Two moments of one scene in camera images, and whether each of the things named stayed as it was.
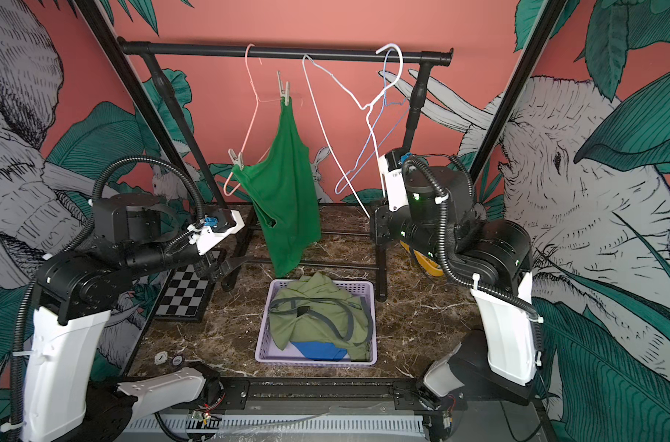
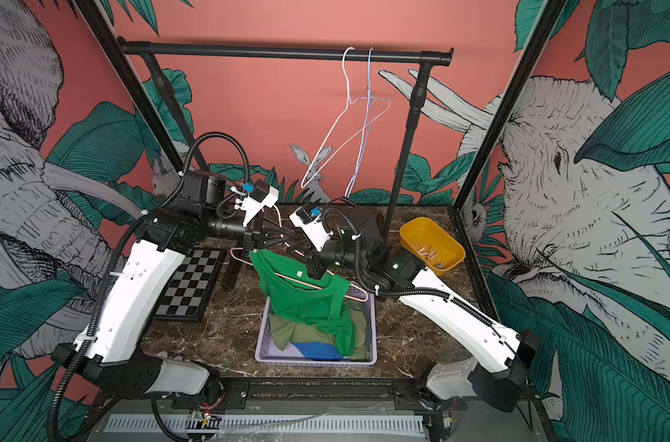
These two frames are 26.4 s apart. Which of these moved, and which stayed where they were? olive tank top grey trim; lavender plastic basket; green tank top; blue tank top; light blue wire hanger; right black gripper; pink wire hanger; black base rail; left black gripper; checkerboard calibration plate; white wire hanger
Moved: light blue wire hanger; right black gripper; green tank top; pink wire hanger; left black gripper; white wire hanger
Stayed: lavender plastic basket; checkerboard calibration plate; olive tank top grey trim; black base rail; blue tank top
